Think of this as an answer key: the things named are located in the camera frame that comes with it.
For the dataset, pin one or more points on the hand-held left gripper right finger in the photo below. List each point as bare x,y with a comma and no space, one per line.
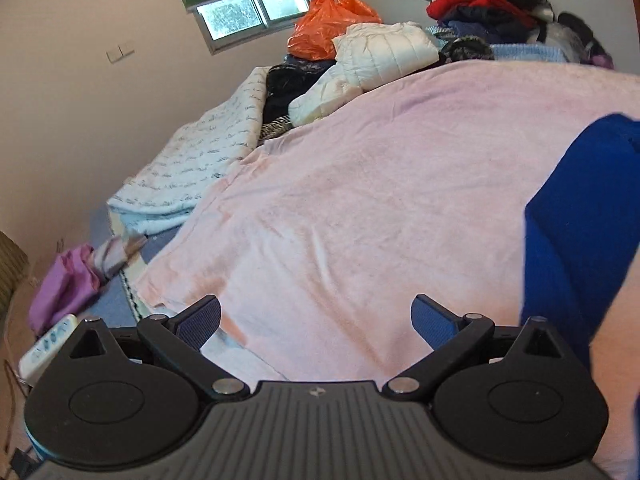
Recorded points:
431,321

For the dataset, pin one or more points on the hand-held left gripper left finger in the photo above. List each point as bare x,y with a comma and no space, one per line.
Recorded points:
200,321

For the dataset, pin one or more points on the blue knit sweater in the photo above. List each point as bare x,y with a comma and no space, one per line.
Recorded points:
580,240

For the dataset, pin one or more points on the black clothes heap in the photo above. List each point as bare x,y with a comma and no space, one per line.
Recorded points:
287,87

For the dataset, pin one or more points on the pile of mixed clothes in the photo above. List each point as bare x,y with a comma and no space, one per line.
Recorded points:
492,2

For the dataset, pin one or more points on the pink blanket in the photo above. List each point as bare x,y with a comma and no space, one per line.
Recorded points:
360,200

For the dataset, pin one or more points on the purple cloth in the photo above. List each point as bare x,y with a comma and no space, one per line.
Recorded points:
62,285

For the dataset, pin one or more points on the white remote control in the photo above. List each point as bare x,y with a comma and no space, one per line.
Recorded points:
46,345

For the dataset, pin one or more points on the white patterned quilt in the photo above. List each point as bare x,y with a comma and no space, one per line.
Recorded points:
200,160

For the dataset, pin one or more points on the zebra striped cloth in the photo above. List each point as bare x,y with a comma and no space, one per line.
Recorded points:
274,126

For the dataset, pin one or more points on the white puffer jacket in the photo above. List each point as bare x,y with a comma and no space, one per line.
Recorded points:
370,57

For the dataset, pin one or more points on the dark furry garment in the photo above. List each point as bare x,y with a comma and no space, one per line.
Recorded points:
467,49

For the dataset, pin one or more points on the light blue knit garment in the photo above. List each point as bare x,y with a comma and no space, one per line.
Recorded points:
530,53

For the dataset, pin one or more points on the clear plastic bag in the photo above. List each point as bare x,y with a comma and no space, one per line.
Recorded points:
560,42

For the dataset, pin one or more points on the orange plastic bag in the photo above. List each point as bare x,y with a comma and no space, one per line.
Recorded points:
330,22

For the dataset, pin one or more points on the window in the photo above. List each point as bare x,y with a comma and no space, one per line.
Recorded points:
255,10

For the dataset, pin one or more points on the black bag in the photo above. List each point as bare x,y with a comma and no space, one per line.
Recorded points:
582,35

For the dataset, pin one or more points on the white wall switch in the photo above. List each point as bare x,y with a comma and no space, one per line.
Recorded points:
121,51

